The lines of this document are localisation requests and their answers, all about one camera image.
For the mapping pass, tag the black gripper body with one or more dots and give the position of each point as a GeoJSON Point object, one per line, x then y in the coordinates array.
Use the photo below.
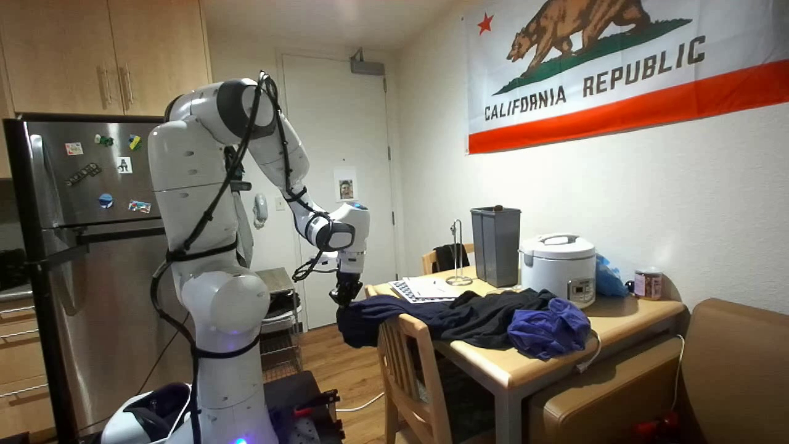
{"type": "Point", "coordinates": [346, 287]}

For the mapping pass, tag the black cloth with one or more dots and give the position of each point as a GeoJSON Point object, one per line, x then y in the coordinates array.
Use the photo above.
{"type": "Point", "coordinates": [468, 317]}

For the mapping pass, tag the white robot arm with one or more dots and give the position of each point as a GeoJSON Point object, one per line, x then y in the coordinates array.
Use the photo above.
{"type": "Point", "coordinates": [197, 158]}

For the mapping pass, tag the wooden chair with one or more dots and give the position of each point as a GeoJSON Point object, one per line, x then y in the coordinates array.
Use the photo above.
{"type": "Point", "coordinates": [415, 400]}

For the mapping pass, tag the purple blue cloth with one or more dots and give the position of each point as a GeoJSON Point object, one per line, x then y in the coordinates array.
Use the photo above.
{"type": "Point", "coordinates": [553, 331]}

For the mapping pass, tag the gray trash bin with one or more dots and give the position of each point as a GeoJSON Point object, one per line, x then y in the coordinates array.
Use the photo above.
{"type": "Point", "coordinates": [497, 238]}

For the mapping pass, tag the white door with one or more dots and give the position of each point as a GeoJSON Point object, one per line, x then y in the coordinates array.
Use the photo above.
{"type": "Point", "coordinates": [340, 120]}

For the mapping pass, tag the white rice cooker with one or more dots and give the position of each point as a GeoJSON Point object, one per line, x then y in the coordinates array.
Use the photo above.
{"type": "Point", "coordinates": [563, 264]}

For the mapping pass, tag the blue plastic bag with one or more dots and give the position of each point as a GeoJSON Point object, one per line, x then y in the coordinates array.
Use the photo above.
{"type": "Point", "coordinates": [609, 281]}

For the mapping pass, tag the stainless steel refrigerator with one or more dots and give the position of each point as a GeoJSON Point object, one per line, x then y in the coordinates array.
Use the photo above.
{"type": "Point", "coordinates": [92, 248]}

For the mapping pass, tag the wooden dining table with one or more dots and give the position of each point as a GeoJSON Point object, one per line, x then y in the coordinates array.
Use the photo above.
{"type": "Point", "coordinates": [512, 376]}

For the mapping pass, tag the California Republic flag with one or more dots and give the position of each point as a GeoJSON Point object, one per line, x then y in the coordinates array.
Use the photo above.
{"type": "Point", "coordinates": [561, 70]}

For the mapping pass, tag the pink tin can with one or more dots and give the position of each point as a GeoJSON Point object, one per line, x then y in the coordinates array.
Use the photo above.
{"type": "Point", "coordinates": [648, 285]}

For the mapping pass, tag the wooden upper cabinets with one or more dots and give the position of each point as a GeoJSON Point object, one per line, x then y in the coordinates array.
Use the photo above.
{"type": "Point", "coordinates": [102, 56]}

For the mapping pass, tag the brown armchair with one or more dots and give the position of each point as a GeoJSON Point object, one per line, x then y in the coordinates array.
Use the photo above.
{"type": "Point", "coordinates": [726, 380]}

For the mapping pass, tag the metal wire shelf rack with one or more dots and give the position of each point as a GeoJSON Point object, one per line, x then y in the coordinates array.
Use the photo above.
{"type": "Point", "coordinates": [281, 324]}

